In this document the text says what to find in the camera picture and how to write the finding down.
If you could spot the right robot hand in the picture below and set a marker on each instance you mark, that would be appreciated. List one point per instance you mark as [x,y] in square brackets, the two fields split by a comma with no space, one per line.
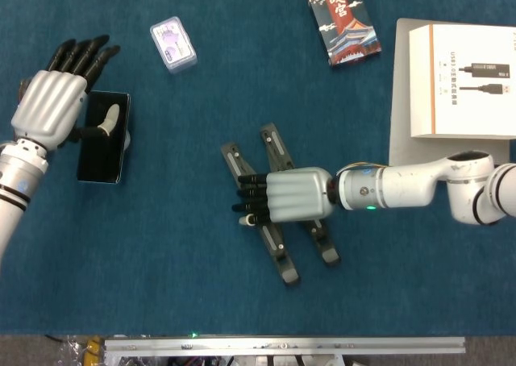
[302,194]

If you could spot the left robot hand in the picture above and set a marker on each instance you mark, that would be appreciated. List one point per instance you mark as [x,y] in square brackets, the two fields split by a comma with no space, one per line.
[48,104]

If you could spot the black folding laptop stand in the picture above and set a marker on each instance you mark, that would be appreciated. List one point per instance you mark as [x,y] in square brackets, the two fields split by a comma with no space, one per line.
[278,148]

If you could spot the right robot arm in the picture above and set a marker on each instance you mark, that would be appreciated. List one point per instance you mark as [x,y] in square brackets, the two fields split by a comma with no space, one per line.
[411,184]

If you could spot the black smartphone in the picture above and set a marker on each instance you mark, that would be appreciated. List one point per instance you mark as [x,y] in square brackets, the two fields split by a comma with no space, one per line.
[101,164]

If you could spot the clear plastic card case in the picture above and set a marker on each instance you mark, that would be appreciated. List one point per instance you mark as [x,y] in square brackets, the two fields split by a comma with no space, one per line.
[173,43]

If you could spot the teal felt table cloth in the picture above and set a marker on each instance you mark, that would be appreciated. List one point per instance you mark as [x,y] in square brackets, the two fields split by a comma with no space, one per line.
[161,293]

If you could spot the black red playing card box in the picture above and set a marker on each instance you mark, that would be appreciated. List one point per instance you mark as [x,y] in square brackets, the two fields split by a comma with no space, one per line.
[346,27]

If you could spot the yellow plastic part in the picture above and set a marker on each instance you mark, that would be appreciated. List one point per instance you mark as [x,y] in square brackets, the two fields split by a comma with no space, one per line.
[93,348]

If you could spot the aluminium profile rail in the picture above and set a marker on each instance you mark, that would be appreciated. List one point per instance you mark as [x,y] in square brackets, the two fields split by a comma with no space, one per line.
[282,346]

